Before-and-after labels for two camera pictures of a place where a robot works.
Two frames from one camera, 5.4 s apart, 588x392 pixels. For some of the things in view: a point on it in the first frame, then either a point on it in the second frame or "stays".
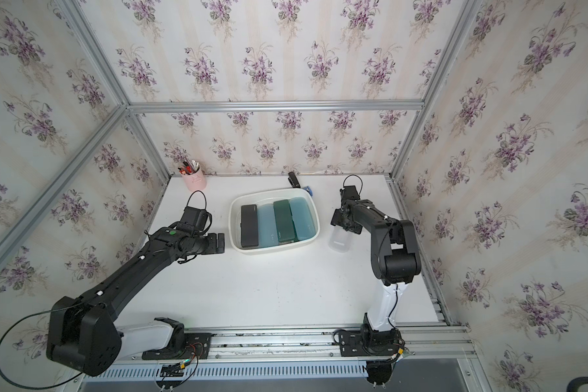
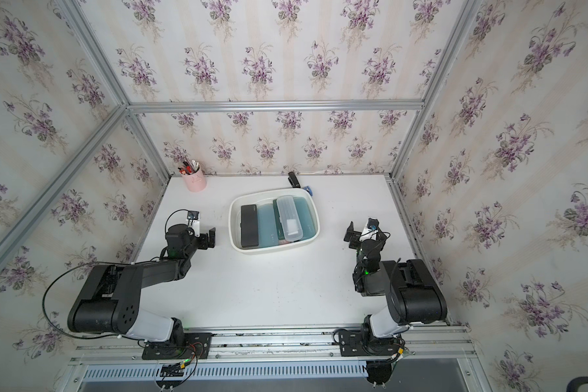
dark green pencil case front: [284, 220] stays
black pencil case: [249, 225] stays
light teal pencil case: [268, 233] stays
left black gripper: [212, 247] to [203, 245]
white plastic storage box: [261, 220] stays
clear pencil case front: [339, 240] to [291, 225]
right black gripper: [336, 220] to [354, 236]
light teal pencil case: [304, 224] stays
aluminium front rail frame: [452, 343] stays
